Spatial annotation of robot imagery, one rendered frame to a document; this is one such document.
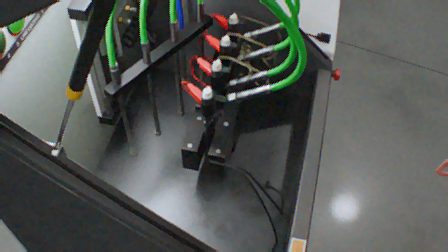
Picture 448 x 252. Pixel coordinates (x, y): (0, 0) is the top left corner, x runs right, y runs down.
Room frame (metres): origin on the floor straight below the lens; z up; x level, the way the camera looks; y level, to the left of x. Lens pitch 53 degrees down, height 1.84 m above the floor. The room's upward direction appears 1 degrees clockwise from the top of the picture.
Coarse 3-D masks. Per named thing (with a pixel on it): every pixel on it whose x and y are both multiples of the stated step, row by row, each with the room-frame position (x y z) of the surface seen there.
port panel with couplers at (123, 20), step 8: (120, 0) 0.92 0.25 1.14; (128, 0) 0.96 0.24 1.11; (136, 0) 0.97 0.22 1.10; (120, 8) 0.91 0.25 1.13; (128, 8) 0.93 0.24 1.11; (136, 8) 0.93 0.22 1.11; (120, 16) 0.90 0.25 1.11; (128, 16) 0.94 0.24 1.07; (120, 24) 0.89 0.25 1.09; (120, 32) 0.89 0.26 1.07
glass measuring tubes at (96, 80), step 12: (72, 0) 0.73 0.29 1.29; (84, 0) 0.73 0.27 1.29; (72, 12) 0.70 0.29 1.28; (84, 12) 0.70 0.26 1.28; (72, 24) 0.71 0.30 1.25; (84, 24) 0.71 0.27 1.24; (120, 48) 0.82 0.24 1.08; (96, 60) 0.71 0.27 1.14; (108, 60) 0.75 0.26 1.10; (120, 60) 0.81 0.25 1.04; (96, 72) 0.71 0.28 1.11; (108, 72) 0.75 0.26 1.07; (120, 72) 0.81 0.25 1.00; (96, 84) 0.72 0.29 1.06; (96, 96) 0.70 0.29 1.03; (96, 108) 0.71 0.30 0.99; (108, 108) 0.71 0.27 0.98; (108, 120) 0.70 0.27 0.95
